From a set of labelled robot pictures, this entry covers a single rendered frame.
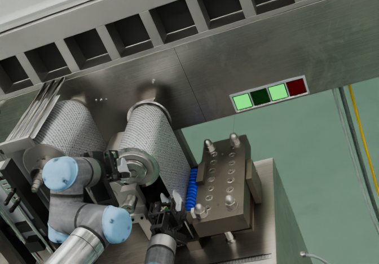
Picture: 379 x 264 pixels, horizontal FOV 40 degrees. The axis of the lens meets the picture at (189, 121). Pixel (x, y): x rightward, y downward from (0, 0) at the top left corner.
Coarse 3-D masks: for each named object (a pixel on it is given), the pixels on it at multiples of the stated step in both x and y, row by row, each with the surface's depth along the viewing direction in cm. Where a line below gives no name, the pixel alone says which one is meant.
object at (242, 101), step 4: (236, 96) 172; (240, 96) 172; (244, 96) 172; (248, 96) 172; (236, 100) 173; (240, 100) 173; (244, 100) 173; (248, 100) 173; (236, 104) 174; (240, 104) 174; (244, 104) 174; (248, 104) 174; (240, 108) 175
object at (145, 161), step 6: (120, 156) 150; (126, 156) 149; (132, 156) 149; (138, 156) 149; (144, 156) 149; (120, 162) 151; (144, 162) 150; (150, 162) 150; (150, 168) 151; (150, 174) 152; (144, 180) 153
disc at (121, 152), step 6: (120, 150) 149; (126, 150) 149; (132, 150) 149; (138, 150) 148; (114, 156) 150; (150, 156) 149; (156, 162) 150; (156, 168) 151; (156, 174) 153; (150, 180) 154; (144, 186) 156
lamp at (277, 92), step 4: (268, 88) 169; (272, 88) 169; (276, 88) 169; (280, 88) 169; (284, 88) 169; (272, 92) 170; (276, 92) 170; (280, 92) 170; (284, 92) 169; (272, 96) 171; (276, 96) 171; (280, 96) 170; (284, 96) 170
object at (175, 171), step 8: (168, 144) 166; (176, 144) 173; (168, 152) 164; (176, 152) 171; (168, 160) 162; (176, 160) 169; (184, 160) 177; (168, 168) 160; (176, 168) 167; (184, 168) 175; (160, 176) 154; (168, 176) 159; (176, 176) 165; (184, 176) 173; (168, 184) 157; (176, 184) 163; (184, 184) 171; (184, 192) 169; (184, 200) 167
